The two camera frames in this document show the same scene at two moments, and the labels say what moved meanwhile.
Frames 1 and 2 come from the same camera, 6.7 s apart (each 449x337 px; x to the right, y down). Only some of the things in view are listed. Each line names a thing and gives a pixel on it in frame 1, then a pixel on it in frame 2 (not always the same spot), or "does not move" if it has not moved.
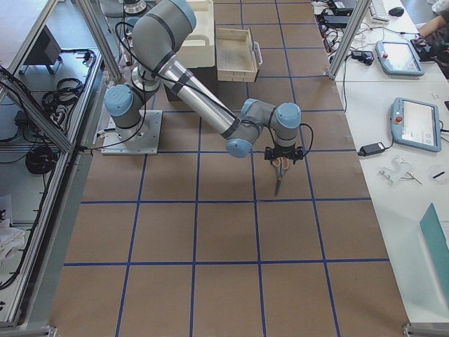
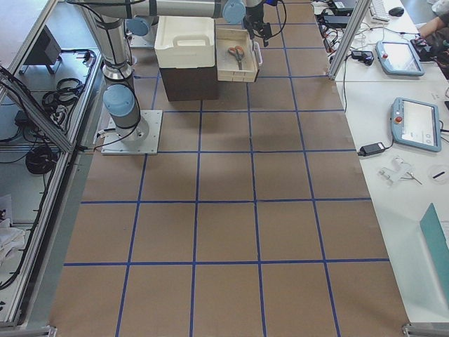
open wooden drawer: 236,56 does not move
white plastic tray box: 198,50 does not move
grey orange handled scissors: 281,164 → 238,52
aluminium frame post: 356,19 does not move
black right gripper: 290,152 → 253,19
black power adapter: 368,149 does not move
